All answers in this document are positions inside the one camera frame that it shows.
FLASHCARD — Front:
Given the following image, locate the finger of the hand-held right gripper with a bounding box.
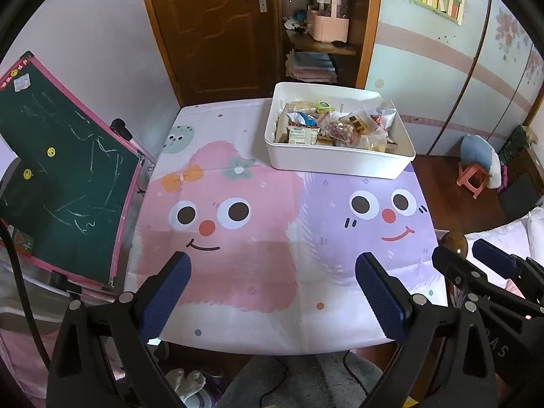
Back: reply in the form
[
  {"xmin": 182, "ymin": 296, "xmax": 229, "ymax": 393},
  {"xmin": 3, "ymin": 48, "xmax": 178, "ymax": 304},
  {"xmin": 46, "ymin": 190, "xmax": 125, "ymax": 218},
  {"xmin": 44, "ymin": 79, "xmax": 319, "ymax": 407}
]
[
  {"xmin": 432, "ymin": 244, "xmax": 511, "ymax": 307},
  {"xmin": 472, "ymin": 239, "xmax": 544, "ymax": 302}
]

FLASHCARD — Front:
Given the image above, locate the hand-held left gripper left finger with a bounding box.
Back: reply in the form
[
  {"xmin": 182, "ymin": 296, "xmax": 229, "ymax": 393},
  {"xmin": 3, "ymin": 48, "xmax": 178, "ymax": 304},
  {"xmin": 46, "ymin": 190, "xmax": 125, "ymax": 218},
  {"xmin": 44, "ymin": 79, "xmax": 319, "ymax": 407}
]
[{"xmin": 45, "ymin": 251, "xmax": 192, "ymax": 408}]

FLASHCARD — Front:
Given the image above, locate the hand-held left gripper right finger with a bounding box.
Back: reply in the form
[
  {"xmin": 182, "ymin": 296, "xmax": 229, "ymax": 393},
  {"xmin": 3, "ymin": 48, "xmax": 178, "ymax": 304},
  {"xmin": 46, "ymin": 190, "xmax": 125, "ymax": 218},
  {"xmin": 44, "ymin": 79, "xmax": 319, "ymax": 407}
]
[{"xmin": 355, "ymin": 252, "xmax": 498, "ymax": 408}]

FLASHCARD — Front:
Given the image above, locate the white plastic bin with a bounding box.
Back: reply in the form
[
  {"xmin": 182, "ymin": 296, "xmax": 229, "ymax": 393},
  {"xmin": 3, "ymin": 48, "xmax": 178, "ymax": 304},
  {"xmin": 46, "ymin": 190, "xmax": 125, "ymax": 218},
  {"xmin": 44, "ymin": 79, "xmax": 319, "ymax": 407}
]
[{"xmin": 263, "ymin": 82, "xmax": 416, "ymax": 180}]

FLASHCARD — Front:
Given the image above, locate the clear packet of yellow puffs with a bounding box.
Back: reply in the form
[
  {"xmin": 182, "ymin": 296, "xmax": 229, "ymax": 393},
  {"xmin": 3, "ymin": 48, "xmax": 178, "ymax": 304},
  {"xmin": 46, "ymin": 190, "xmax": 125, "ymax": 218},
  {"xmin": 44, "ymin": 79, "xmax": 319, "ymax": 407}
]
[{"xmin": 359, "ymin": 133, "xmax": 389, "ymax": 153}]

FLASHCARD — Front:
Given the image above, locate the white red printed snack packet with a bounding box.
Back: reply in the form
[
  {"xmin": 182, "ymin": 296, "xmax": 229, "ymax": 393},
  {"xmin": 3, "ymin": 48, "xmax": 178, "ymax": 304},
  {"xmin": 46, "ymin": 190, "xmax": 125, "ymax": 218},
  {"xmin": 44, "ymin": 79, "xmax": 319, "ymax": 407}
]
[{"xmin": 373, "ymin": 101, "xmax": 398, "ymax": 130}]

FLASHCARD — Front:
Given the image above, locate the small clear nut packet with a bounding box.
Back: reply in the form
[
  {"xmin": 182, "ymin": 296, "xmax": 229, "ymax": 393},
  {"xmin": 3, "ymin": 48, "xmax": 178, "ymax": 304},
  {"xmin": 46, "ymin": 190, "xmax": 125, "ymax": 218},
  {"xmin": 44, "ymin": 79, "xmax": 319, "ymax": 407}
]
[{"xmin": 329, "ymin": 120, "xmax": 358, "ymax": 144}]

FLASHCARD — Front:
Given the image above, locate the blue snack packet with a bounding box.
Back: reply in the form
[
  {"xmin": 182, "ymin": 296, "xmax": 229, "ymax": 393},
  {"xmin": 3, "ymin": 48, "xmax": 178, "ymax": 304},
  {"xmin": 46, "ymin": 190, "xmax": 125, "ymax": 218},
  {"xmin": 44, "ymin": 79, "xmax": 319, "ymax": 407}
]
[{"xmin": 295, "ymin": 111, "xmax": 320, "ymax": 129}]

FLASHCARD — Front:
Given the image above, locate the beige cracker box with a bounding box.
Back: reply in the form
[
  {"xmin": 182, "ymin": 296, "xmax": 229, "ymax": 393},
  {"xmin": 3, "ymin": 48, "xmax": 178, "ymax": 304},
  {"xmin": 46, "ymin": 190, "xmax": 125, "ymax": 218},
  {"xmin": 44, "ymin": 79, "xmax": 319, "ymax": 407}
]
[{"xmin": 274, "ymin": 108, "xmax": 292, "ymax": 143}]

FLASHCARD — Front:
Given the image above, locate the white pillow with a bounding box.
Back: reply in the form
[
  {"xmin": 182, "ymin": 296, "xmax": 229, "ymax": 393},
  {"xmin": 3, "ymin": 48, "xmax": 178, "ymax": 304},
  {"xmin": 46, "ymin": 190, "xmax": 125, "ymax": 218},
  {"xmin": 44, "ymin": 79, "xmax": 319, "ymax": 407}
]
[{"xmin": 465, "ymin": 206, "xmax": 544, "ymax": 264}]

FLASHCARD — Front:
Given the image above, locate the brown wooden bedpost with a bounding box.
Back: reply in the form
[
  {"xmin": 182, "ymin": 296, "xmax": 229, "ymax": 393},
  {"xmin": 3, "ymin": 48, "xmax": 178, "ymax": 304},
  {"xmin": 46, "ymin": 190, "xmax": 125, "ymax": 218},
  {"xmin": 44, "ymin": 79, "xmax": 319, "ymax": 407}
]
[{"xmin": 438, "ymin": 230, "xmax": 468, "ymax": 260}]

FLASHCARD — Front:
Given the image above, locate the dark wooden cabinet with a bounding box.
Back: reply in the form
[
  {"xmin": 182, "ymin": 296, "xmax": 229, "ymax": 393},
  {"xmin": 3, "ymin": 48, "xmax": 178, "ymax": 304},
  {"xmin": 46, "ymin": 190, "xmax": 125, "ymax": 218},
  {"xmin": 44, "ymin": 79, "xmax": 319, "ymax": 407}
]
[{"xmin": 497, "ymin": 125, "xmax": 544, "ymax": 222}]

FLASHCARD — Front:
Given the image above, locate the pink plastic stool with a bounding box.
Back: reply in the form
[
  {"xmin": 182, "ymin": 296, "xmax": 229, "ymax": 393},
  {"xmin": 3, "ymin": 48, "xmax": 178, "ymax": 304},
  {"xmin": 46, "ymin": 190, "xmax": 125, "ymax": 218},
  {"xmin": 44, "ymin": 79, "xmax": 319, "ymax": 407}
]
[{"xmin": 457, "ymin": 164, "xmax": 489, "ymax": 200}]

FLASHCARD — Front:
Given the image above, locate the white plush slipper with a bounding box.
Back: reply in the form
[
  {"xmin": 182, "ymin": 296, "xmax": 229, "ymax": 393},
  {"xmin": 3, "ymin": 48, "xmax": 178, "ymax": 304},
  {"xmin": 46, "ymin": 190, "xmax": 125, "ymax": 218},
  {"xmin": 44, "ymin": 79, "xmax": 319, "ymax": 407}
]
[{"xmin": 166, "ymin": 369, "xmax": 207, "ymax": 401}]

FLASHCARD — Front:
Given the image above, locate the cartoon printed tablecloth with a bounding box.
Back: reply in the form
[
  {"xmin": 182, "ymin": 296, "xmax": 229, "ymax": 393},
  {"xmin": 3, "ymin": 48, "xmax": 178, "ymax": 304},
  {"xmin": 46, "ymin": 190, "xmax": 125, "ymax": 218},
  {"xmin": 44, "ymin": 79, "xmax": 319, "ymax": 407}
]
[{"xmin": 126, "ymin": 98, "xmax": 449, "ymax": 355}]

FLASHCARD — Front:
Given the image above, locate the grey fleece cloth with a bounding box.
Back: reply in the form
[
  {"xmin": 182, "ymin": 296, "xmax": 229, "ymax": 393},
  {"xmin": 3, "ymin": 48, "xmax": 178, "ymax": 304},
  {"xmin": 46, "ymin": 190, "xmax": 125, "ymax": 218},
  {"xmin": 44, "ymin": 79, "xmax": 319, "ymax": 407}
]
[{"xmin": 217, "ymin": 351, "xmax": 385, "ymax": 408}]

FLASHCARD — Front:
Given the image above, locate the blue white cushion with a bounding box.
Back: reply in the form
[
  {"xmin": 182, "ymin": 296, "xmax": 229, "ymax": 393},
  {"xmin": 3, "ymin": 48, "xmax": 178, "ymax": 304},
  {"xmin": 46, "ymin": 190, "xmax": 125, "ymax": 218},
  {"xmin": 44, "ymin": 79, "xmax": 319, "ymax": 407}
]
[{"xmin": 461, "ymin": 134, "xmax": 502, "ymax": 190}]

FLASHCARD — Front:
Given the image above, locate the light blue floral wardrobe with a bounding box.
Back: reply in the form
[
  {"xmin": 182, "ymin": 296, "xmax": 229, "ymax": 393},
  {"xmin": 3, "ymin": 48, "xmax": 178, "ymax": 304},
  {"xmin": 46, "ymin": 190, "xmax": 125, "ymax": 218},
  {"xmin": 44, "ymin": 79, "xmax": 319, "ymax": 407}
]
[{"xmin": 365, "ymin": 0, "xmax": 544, "ymax": 158}]

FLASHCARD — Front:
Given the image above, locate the stack of folded towels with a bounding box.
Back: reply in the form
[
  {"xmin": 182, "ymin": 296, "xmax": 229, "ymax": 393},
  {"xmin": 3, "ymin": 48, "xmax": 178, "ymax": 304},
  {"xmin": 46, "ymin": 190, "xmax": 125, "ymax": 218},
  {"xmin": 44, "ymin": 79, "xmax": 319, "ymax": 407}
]
[{"xmin": 286, "ymin": 50, "xmax": 338, "ymax": 83}]

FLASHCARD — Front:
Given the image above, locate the wooden corner shelf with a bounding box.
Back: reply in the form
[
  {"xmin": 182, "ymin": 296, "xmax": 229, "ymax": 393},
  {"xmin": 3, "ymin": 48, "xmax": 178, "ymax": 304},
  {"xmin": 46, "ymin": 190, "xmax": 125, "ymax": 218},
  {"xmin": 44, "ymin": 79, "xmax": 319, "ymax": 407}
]
[{"xmin": 276, "ymin": 0, "xmax": 383, "ymax": 90}]

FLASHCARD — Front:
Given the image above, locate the brown wooden door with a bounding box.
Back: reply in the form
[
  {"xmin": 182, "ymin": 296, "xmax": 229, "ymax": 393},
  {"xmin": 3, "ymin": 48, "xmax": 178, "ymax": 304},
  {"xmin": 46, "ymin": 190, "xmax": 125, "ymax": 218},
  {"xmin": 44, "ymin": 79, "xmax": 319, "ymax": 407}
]
[{"xmin": 136, "ymin": 0, "xmax": 281, "ymax": 107}]

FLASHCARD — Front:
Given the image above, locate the pink storage basket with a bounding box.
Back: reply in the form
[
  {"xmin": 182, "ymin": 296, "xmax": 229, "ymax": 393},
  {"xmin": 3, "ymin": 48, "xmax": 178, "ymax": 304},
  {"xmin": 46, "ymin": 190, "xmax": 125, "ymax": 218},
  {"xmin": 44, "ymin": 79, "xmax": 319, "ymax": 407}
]
[{"xmin": 307, "ymin": 0, "xmax": 350, "ymax": 43}]

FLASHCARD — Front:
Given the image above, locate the thin black cable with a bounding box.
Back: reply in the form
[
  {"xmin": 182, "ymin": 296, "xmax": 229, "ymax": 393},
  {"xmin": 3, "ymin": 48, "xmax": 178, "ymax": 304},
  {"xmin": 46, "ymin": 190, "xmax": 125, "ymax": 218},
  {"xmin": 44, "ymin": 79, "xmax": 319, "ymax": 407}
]
[{"xmin": 259, "ymin": 351, "xmax": 370, "ymax": 408}]

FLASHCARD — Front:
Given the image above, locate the thick black cable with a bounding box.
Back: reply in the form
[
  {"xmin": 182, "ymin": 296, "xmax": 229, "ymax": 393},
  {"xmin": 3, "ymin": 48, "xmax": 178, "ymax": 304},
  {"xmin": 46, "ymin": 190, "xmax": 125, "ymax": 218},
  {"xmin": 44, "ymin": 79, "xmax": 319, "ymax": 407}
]
[{"xmin": 0, "ymin": 217, "xmax": 56, "ymax": 370}]

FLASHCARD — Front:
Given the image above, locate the green chalkboard with pink frame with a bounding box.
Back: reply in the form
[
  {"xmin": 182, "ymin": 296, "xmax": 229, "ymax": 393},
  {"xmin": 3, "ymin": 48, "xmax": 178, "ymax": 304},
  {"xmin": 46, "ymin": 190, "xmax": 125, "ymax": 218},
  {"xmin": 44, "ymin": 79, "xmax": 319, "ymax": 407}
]
[{"xmin": 0, "ymin": 51, "xmax": 147, "ymax": 290}]

